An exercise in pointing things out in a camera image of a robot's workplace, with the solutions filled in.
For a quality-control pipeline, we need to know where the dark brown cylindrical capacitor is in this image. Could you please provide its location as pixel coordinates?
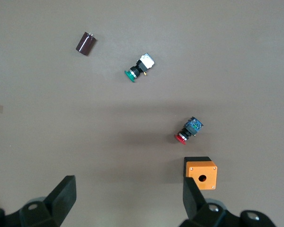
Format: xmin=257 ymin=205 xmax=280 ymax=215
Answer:
xmin=75 ymin=31 xmax=98 ymax=57

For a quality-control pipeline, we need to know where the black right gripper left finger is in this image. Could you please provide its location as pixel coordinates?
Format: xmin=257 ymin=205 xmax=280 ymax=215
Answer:
xmin=19 ymin=175 xmax=77 ymax=227

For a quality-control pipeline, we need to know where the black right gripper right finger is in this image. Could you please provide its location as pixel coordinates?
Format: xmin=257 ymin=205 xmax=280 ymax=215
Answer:
xmin=179 ymin=177 xmax=228 ymax=227

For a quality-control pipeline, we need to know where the green push button switch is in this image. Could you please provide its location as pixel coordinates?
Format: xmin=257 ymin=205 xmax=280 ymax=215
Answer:
xmin=124 ymin=53 xmax=155 ymax=84

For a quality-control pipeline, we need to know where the red push button switch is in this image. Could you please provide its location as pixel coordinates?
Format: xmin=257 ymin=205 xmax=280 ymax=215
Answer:
xmin=174 ymin=116 xmax=204 ymax=145

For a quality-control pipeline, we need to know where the orange button enclosure box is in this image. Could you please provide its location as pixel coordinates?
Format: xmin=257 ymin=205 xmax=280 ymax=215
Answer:
xmin=184 ymin=156 xmax=218 ymax=190

